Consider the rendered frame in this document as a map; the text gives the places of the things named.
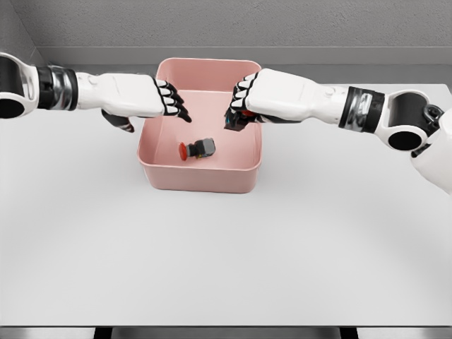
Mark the pink plastic basket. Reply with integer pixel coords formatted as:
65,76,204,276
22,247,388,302
136,57,263,194

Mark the industrial switch with red button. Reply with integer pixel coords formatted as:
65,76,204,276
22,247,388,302
223,109,259,135
177,137,217,162

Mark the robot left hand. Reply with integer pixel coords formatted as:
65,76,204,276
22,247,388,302
98,73,193,133

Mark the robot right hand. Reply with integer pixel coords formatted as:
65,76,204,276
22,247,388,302
224,68,314,132

